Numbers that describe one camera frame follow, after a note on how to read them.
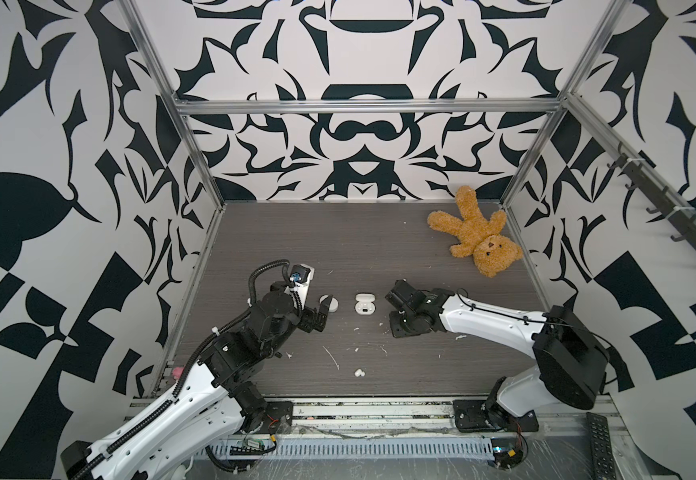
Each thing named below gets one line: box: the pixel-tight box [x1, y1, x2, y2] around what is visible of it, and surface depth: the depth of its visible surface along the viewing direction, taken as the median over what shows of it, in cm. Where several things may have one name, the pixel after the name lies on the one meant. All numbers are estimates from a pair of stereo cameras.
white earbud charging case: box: [355, 293, 376, 316], surface depth 93 cm
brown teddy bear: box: [427, 186, 523, 278], surface depth 104 cm
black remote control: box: [586, 412, 617, 480], surface depth 71 cm
